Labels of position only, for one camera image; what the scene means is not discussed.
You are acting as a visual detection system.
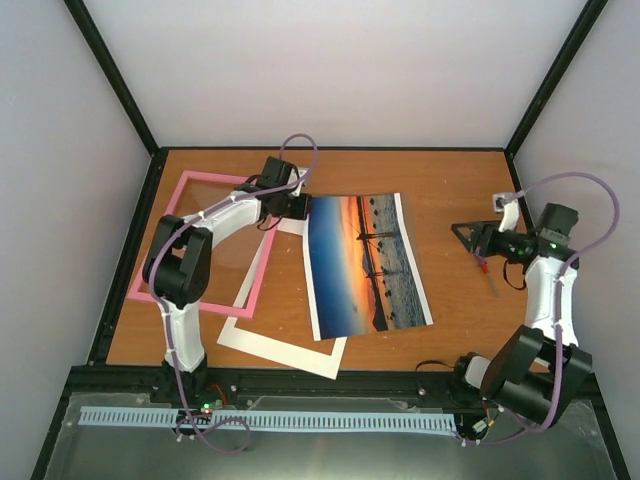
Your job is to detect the blue red screwdriver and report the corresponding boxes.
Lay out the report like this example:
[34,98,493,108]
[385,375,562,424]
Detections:
[473,247,500,298]

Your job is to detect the sunset photo print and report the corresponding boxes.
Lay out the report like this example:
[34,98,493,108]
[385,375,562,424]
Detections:
[302,193,433,341]

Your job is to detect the white mat board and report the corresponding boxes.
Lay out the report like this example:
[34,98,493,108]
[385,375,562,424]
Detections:
[216,219,349,382]

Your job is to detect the pink photo frame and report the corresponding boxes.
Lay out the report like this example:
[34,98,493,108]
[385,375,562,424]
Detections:
[126,170,277,318]

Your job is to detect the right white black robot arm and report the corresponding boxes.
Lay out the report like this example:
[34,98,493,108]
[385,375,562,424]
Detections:
[451,203,592,428]

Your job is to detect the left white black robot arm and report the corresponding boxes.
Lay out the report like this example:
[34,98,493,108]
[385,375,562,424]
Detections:
[142,156,312,403]

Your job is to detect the grey metal front plate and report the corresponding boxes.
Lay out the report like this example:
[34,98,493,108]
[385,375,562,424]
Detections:
[41,394,615,479]

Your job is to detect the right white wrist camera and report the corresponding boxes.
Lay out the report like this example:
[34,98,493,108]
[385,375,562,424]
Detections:
[492,192,520,233]

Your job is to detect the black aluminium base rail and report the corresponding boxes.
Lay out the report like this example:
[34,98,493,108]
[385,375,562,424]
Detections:
[63,365,481,411]

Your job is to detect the light blue cable duct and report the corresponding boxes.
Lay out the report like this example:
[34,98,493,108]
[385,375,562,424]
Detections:
[77,406,456,436]

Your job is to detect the black cage frame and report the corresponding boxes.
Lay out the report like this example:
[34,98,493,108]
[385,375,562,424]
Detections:
[29,0,634,480]

